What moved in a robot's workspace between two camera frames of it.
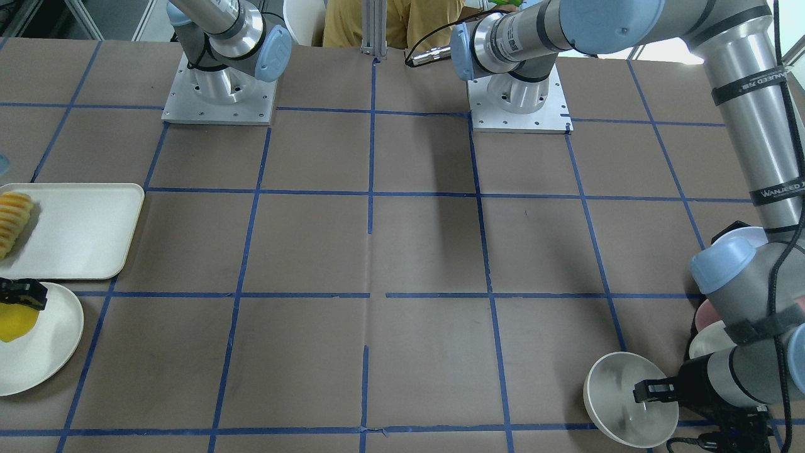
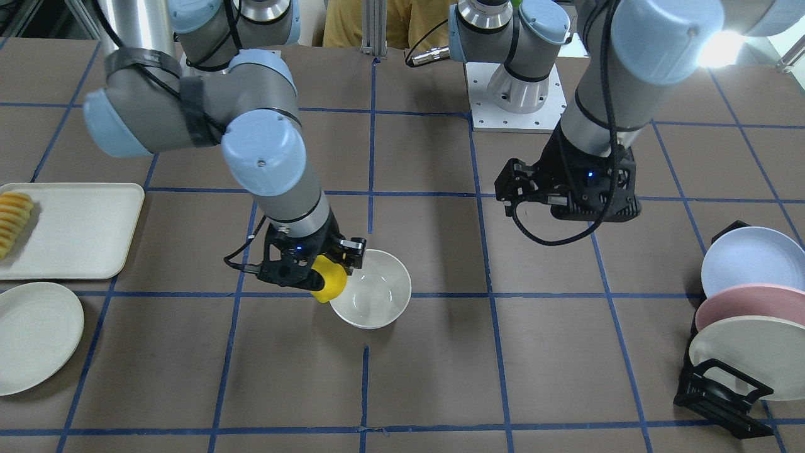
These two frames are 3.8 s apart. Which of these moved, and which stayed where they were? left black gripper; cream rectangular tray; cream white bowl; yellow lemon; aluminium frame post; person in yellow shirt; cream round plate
Moved: left black gripper; yellow lemon; cream white bowl
Stayed: aluminium frame post; cream round plate; person in yellow shirt; cream rectangular tray
